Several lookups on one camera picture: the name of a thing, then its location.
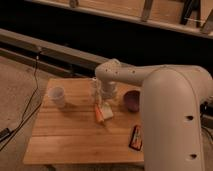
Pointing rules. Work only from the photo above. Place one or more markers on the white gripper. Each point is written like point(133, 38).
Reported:
point(108, 90)

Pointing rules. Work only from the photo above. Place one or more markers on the white sponge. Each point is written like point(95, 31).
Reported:
point(106, 111)

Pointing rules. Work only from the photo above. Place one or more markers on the orange carrot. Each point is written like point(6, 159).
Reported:
point(98, 114)

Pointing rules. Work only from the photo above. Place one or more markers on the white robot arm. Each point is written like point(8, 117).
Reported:
point(170, 111)

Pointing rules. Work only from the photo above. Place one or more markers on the brown ceramic bowl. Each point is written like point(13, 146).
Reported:
point(131, 100)

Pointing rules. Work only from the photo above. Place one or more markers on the white plastic cup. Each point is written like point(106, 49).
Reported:
point(57, 96)

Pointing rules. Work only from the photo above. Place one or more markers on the black snack packet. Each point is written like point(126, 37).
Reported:
point(136, 140)

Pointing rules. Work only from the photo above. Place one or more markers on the black power adapter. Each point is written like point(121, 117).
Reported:
point(5, 133)

